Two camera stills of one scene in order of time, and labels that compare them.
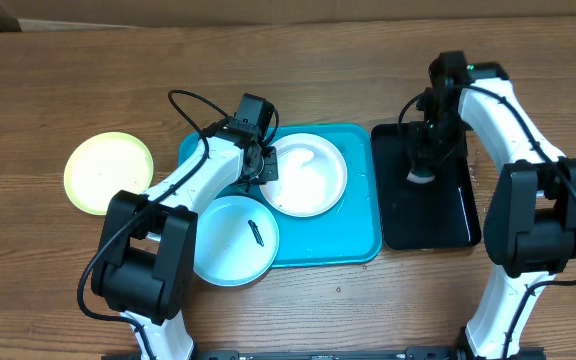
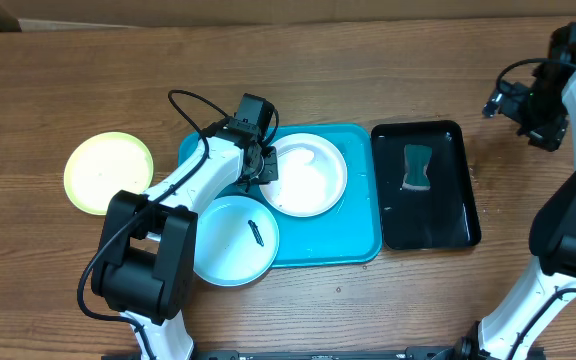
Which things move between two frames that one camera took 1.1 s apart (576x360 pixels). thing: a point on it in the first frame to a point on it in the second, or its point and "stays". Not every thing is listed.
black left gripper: [270, 168] stays
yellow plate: [103, 164] stays
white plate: [312, 175] stays
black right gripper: [423, 151] to [506, 105]
